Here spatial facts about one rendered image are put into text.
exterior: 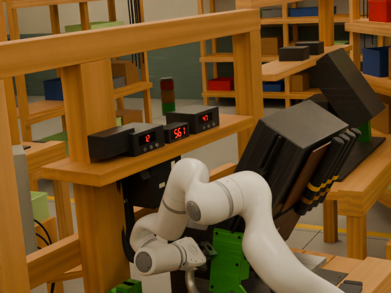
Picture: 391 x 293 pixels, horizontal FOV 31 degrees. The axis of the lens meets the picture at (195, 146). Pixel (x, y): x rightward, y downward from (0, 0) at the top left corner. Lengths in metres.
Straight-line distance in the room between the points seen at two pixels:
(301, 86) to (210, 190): 9.54
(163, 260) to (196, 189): 0.44
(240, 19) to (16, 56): 1.18
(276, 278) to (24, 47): 0.93
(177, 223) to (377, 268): 1.21
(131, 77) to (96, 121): 6.78
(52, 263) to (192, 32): 0.98
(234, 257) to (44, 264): 0.60
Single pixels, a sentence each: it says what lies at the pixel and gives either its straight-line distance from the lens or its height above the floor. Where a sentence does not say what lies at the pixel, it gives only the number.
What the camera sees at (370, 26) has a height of 1.62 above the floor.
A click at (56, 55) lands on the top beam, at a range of 2.09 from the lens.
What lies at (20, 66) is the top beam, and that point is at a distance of 2.00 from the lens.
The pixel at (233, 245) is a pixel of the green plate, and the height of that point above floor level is 1.23.
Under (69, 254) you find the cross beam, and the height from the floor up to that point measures 1.24.
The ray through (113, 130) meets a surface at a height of 1.63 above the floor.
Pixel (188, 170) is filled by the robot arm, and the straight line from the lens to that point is 1.80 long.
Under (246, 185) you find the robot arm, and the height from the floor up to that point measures 1.57.
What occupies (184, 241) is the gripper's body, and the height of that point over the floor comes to 1.27.
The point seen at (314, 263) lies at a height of 1.13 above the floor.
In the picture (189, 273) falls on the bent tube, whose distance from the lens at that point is 2.37.
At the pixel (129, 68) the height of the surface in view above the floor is 1.05.
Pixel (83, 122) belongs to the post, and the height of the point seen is 1.67.
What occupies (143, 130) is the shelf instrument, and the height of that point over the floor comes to 1.62.
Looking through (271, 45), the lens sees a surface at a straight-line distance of 11.28.
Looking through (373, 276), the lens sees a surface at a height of 0.90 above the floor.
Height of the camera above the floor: 2.07
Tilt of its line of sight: 13 degrees down
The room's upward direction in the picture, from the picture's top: 4 degrees counter-clockwise
